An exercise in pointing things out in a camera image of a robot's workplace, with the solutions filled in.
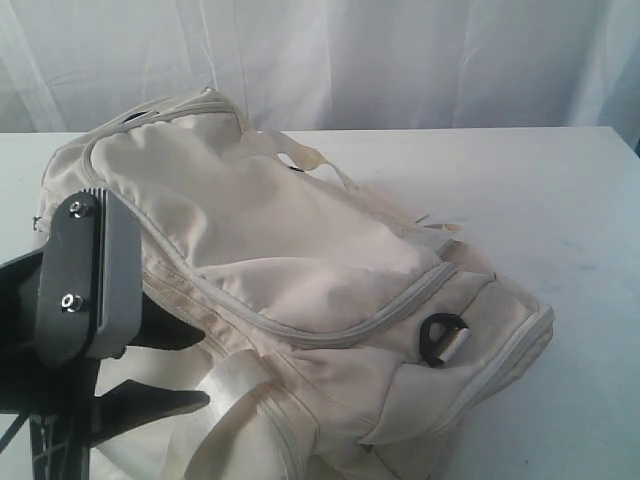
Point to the cream fabric duffel bag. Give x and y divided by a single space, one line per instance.
343 339

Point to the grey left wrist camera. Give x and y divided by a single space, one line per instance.
93 253

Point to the white backdrop curtain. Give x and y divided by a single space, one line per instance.
298 65

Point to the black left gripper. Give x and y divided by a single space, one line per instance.
60 406

